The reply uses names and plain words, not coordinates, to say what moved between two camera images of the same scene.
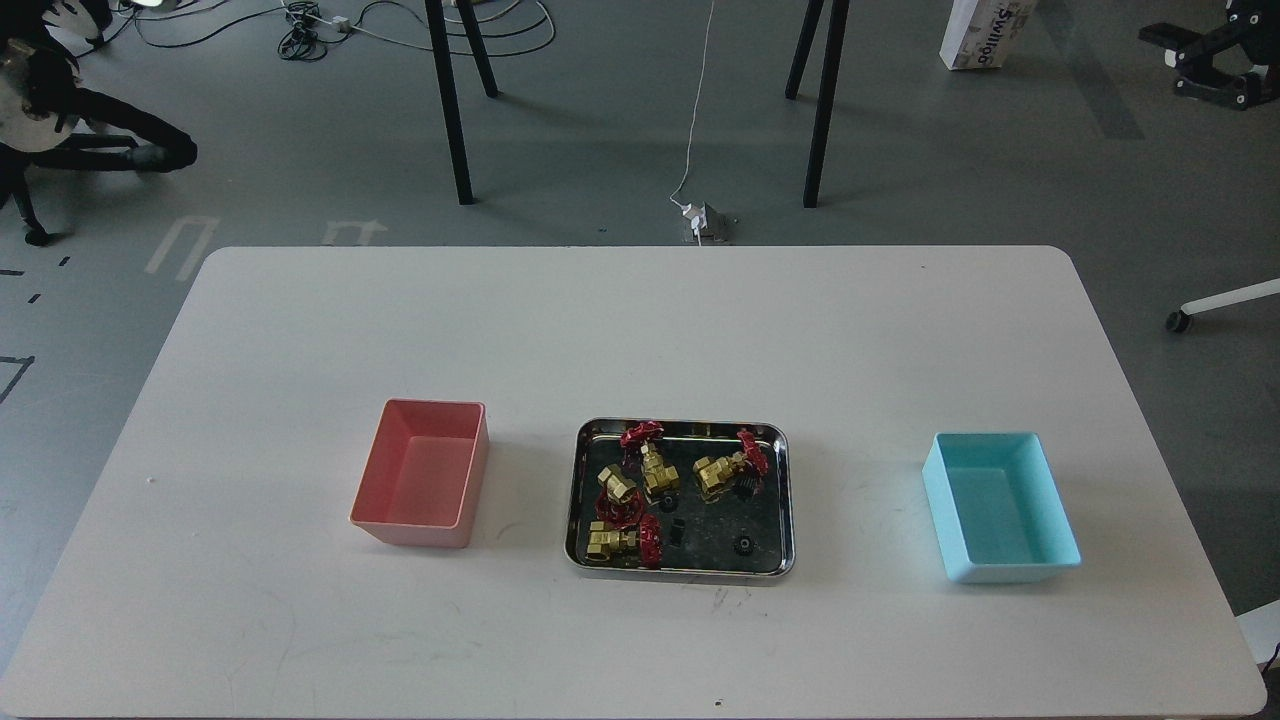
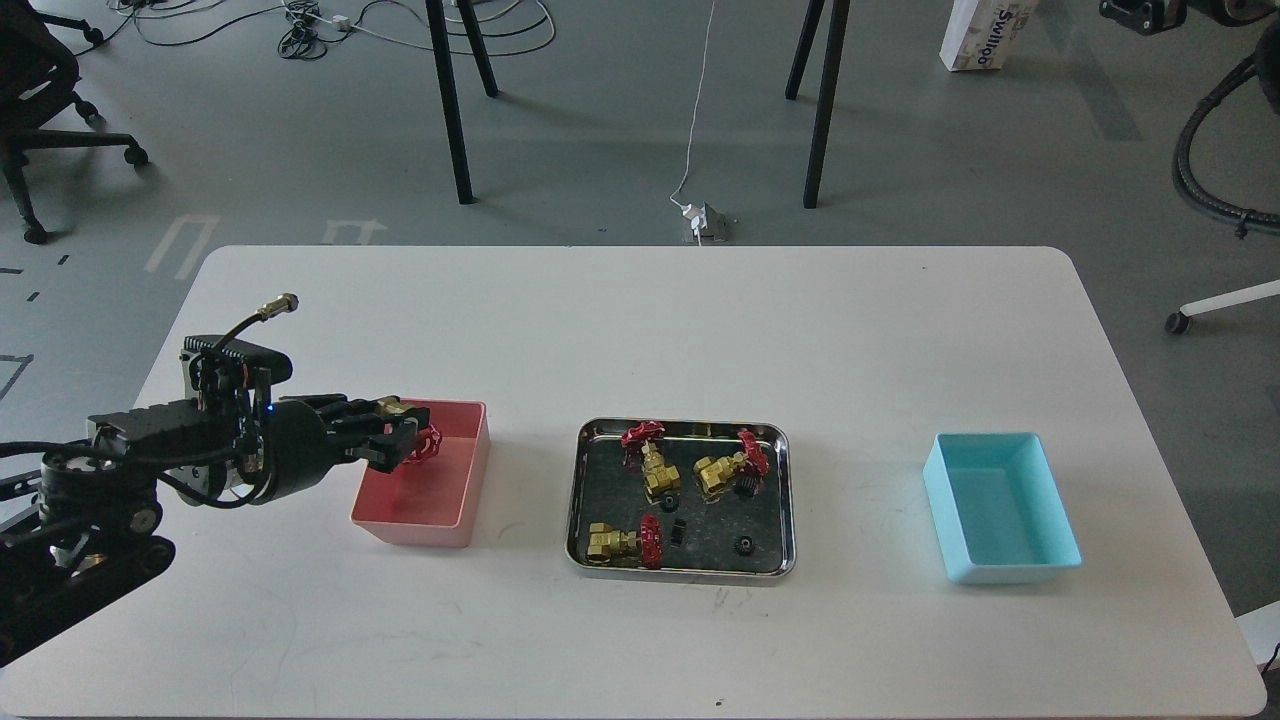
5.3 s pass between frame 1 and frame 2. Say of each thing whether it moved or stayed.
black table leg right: stayed
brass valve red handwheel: moved
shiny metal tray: stayed
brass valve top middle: stayed
